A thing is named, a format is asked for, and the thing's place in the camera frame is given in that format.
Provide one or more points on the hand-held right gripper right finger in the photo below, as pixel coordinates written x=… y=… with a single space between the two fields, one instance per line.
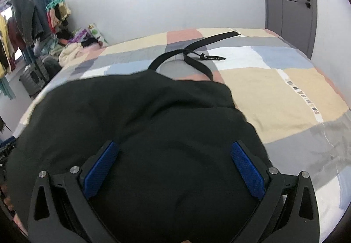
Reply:
x=246 y=169

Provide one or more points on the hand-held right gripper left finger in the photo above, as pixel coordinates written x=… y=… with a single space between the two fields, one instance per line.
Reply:
x=100 y=169

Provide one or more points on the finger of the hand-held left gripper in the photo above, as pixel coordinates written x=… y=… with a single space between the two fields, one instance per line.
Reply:
x=6 y=145

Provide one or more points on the black puffer jacket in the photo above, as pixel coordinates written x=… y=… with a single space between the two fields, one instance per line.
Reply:
x=153 y=122

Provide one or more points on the pink hanging clothes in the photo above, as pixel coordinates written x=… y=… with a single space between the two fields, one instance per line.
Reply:
x=59 y=16

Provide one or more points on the person's left hand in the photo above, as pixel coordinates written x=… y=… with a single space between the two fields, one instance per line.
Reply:
x=5 y=199

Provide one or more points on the teal garment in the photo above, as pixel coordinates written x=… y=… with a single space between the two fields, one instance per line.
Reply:
x=6 y=88

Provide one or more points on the grey suitcase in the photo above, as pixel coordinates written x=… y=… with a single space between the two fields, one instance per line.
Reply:
x=33 y=79

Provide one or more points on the patchwork bed blanket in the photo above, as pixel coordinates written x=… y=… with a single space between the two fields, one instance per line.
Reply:
x=288 y=89

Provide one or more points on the yellow robe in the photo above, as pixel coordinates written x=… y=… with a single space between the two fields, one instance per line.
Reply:
x=2 y=48

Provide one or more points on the cream fleece blanket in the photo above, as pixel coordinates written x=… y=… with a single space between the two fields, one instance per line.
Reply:
x=71 y=55

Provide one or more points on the dark grey hanging jacket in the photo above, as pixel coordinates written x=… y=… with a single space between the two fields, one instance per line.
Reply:
x=23 y=20

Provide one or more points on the black belt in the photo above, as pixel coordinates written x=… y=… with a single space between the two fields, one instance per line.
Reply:
x=201 y=42

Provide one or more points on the dotted pillow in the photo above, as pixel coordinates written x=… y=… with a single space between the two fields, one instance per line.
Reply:
x=97 y=34

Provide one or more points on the hanging blue jeans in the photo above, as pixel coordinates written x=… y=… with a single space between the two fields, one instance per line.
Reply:
x=41 y=12

